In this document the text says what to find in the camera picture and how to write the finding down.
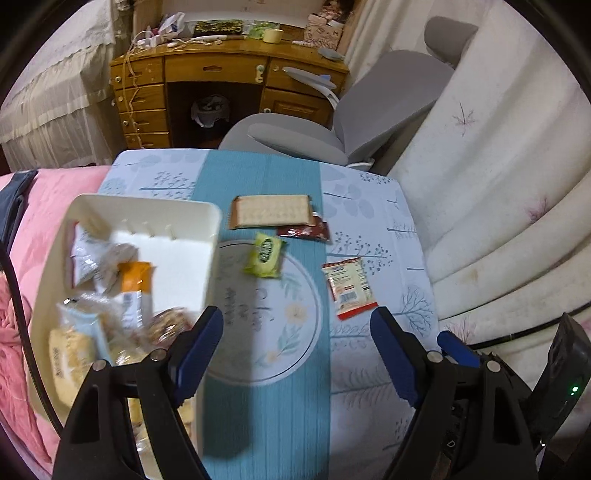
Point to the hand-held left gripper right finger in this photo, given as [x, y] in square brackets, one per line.
[392, 356]

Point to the light green packet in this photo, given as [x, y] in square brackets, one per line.
[253, 30]

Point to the white plastic bin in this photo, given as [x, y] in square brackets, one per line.
[184, 267]

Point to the doll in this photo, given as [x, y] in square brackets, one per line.
[334, 8]

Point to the wooden desk with hutch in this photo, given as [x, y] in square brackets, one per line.
[217, 69]

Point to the grey office chair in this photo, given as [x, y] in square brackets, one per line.
[388, 92]

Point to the dark green packet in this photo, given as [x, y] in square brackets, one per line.
[217, 28]

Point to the red and white snack packet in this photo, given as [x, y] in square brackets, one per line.
[348, 286]

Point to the pink blanket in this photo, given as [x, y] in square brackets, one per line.
[41, 221]

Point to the white leaf-print curtain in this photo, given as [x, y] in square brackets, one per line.
[485, 161]

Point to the light blue snack packet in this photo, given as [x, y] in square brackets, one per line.
[87, 327]

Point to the green snack packet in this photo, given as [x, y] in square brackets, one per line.
[264, 254]

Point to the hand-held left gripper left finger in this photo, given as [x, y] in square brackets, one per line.
[203, 351]

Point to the dark red snack packet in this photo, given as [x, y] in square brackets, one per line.
[304, 230]

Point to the long tan cracker packet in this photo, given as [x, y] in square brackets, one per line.
[270, 211]

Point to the orange snack packet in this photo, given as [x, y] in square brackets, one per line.
[134, 277]

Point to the trash bin with white bag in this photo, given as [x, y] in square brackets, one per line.
[210, 113]

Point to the printed cardboard box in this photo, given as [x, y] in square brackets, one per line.
[323, 28]

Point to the tape roll on desk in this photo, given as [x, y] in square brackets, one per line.
[273, 36]

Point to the lace-covered furniture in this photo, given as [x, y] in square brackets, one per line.
[60, 92]

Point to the navy cloth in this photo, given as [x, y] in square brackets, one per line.
[14, 198]

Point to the clear crumpled snack packet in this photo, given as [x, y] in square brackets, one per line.
[117, 265]

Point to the white plastic bag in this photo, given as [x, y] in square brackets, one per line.
[173, 25]

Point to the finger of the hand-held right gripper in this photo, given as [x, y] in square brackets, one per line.
[455, 346]

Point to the pale yellow snack packet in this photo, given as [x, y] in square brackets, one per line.
[69, 369]

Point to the blue printed tablecloth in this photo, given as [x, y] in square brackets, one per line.
[277, 369]

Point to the clear nut snack packet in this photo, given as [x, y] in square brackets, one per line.
[166, 323]

